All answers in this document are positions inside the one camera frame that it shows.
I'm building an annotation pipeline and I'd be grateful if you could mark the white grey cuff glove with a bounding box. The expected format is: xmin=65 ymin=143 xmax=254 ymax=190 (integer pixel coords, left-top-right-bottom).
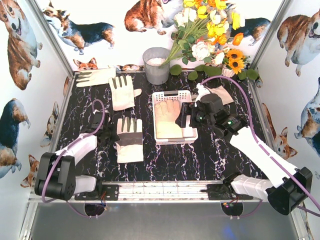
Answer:
xmin=115 ymin=117 xmax=144 ymax=164

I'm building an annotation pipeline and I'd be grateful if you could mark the white grey striped glove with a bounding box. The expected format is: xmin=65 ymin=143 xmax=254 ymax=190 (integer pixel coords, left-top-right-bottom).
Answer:
xmin=191 ymin=84 xmax=234 ymax=105

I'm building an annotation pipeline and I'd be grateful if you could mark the tan leather glove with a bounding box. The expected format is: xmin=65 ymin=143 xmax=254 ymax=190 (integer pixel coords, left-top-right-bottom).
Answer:
xmin=154 ymin=99 xmax=195 ymax=139

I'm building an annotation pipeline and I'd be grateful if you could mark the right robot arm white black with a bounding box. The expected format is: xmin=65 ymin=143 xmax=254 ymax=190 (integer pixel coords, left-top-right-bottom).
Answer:
xmin=175 ymin=83 xmax=313 ymax=215

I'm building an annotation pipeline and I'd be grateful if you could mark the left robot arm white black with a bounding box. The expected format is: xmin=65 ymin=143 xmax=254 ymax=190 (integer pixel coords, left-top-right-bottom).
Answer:
xmin=34 ymin=111 xmax=117 ymax=203

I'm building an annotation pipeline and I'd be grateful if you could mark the white perforated storage basket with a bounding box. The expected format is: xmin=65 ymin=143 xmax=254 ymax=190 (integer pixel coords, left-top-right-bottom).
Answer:
xmin=151 ymin=90 xmax=198 ymax=145

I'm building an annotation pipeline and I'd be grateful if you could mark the white ribbed sunflower pot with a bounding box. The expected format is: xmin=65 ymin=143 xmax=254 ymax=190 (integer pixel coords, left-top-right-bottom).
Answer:
xmin=221 ymin=66 xmax=236 ymax=78

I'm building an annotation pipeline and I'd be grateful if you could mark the white green glove back-left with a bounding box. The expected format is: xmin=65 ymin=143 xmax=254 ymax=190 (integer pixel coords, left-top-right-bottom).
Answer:
xmin=76 ymin=67 xmax=116 ymax=88

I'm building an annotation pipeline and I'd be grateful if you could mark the grey metal bucket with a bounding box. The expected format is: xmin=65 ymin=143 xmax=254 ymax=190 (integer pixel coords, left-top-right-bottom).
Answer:
xmin=142 ymin=47 xmax=170 ymax=85

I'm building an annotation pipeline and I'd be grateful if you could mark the artificial flower bouquet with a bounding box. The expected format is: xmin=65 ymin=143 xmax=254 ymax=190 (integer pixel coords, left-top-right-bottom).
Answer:
xmin=165 ymin=0 xmax=266 ymax=81

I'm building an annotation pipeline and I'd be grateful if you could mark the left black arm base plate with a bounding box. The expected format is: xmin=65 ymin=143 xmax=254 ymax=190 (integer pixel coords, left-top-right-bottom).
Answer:
xmin=97 ymin=184 xmax=120 ymax=201

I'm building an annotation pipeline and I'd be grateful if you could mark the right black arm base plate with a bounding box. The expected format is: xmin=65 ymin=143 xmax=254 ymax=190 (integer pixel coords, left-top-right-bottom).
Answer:
xmin=200 ymin=184 xmax=253 ymax=200

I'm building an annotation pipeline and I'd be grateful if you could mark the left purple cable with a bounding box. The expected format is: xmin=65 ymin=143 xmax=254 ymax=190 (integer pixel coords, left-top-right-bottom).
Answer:
xmin=41 ymin=99 xmax=106 ymax=204

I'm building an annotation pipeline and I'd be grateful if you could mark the purple cable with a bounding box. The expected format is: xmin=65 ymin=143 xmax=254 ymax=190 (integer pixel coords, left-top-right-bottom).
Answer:
xmin=41 ymin=99 xmax=106 ymax=204
xmin=199 ymin=75 xmax=320 ymax=218

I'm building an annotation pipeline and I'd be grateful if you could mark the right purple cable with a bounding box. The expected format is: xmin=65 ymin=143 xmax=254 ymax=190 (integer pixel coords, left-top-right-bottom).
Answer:
xmin=199 ymin=75 xmax=320 ymax=218

